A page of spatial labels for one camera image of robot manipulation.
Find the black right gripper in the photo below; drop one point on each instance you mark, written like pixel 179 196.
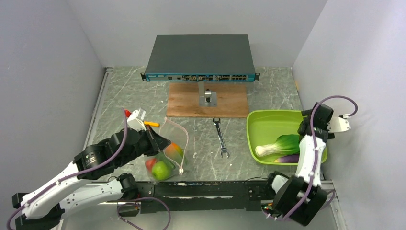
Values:
pixel 330 135

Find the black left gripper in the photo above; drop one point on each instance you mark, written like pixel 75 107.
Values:
pixel 157 143

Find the green orange mango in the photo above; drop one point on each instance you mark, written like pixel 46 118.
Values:
pixel 174 152

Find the clear zip top bag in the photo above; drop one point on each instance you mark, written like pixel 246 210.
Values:
pixel 170 162

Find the green apple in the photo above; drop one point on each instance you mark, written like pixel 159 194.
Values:
pixel 161 171

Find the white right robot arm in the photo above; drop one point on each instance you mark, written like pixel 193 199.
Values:
pixel 300 197

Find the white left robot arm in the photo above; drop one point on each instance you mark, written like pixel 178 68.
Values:
pixel 45 207

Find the lime green food tray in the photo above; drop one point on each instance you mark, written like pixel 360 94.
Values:
pixel 265 126

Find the white green bok choy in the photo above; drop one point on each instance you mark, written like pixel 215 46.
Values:
pixel 284 145

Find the purple eggplant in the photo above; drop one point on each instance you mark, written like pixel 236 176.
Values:
pixel 288 159

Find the brown wooden board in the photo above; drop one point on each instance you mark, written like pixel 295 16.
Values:
pixel 183 101

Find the silver open-end wrench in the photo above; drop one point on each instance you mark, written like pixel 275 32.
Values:
pixel 223 148

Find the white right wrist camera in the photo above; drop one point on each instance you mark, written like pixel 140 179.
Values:
pixel 338 124

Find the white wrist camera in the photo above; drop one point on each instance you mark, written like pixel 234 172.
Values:
pixel 338 124
pixel 135 119

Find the yellow handled screwdriver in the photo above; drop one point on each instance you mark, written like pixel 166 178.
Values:
pixel 153 124

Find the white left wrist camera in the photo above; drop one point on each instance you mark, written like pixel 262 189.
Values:
pixel 135 119

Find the metal switch stand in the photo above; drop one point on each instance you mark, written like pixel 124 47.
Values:
pixel 207 97

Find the grey network switch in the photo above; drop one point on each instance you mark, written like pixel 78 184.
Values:
pixel 201 58

